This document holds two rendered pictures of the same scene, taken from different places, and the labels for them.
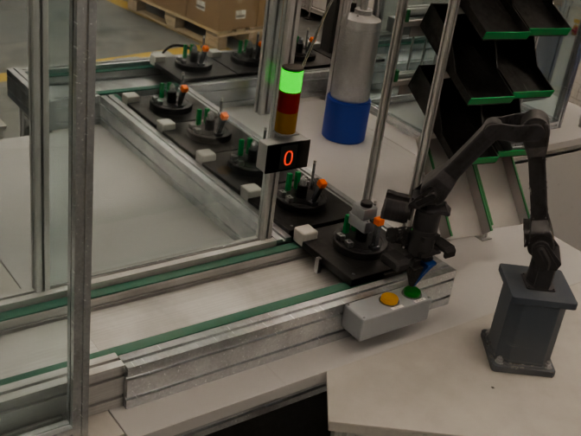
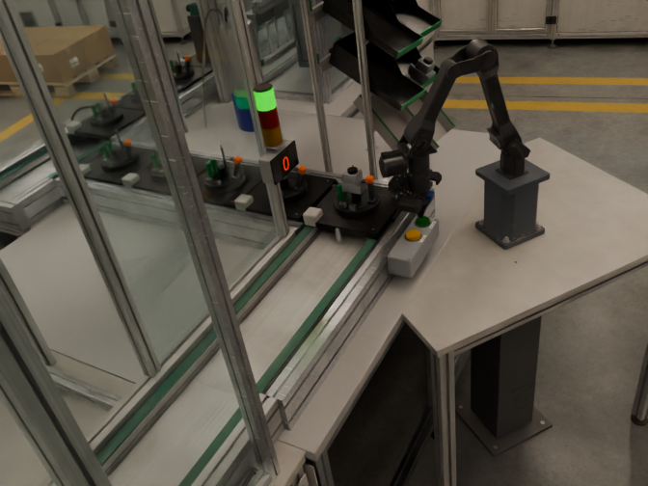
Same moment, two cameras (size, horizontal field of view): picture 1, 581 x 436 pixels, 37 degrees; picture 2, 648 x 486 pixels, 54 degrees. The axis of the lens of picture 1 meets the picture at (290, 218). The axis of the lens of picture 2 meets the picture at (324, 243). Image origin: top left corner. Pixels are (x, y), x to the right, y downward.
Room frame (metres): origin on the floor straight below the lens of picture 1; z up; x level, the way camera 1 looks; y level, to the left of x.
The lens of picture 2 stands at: (0.41, 0.40, 1.99)
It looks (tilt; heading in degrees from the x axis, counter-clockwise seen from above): 35 degrees down; 343
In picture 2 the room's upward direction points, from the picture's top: 9 degrees counter-clockwise
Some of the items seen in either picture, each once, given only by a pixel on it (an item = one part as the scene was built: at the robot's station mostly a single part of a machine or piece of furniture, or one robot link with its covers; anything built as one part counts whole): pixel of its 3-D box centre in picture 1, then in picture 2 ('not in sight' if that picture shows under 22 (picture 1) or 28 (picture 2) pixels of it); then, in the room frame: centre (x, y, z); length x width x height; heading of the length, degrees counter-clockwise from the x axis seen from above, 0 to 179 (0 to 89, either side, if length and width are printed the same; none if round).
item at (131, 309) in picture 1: (252, 288); (303, 279); (1.75, 0.07, 0.91); 0.84 x 0.28 x 0.10; 129
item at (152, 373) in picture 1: (303, 323); (364, 285); (1.62, -0.06, 0.91); 0.89 x 0.06 x 0.11; 129
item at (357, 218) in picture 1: (361, 212); (350, 178); (1.92, -0.17, 1.06); 0.08 x 0.04 x 0.07; 39
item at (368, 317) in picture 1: (386, 311); (414, 245); (1.69, -0.25, 0.93); 0.21 x 0.07 x 0.06; 129
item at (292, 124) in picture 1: (285, 120); (272, 134); (1.89, 0.04, 1.28); 0.05 x 0.05 x 0.05
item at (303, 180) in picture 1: (302, 188); (283, 180); (2.11, -0.02, 1.01); 0.24 x 0.24 x 0.13; 39
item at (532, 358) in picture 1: (526, 320); (510, 202); (1.69, -0.57, 0.96); 0.15 x 0.15 x 0.20; 3
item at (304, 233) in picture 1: (305, 235); (312, 217); (1.93, -0.04, 0.97); 0.05 x 0.05 x 0.04; 39
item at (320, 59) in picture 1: (299, 46); not in sight; (3.44, 0.06, 1.01); 0.24 x 0.24 x 0.13; 39
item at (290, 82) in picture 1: (291, 79); (264, 97); (1.89, 0.04, 1.38); 0.05 x 0.05 x 0.05
